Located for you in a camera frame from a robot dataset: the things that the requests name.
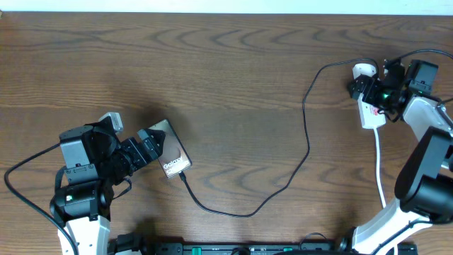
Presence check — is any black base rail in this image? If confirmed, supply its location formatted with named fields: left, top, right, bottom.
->
left=105, top=232, right=418, bottom=255

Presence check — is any white charger plug adapter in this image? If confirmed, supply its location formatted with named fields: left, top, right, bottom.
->
left=352, top=63, right=377, bottom=79

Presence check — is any black charging cable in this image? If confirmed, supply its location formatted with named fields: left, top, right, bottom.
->
left=178, top=57, right=380, bottom=218

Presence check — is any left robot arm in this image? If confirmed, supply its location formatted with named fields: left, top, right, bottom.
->
left=50, top=117, right=166, bottom=254

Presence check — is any bronze Galaxy smartphone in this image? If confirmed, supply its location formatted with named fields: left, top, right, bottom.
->
left=149, top=119, right=192, bottom=179

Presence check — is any white power strip cord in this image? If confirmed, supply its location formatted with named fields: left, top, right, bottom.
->
left=372, top=127, right=389, bottom=210

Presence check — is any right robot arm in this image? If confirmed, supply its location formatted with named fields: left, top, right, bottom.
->
left=336, top=59, right=452, bottom=254

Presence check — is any white power strip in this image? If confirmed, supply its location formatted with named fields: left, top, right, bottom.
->
left=357, top=93, right=386, bottom=130

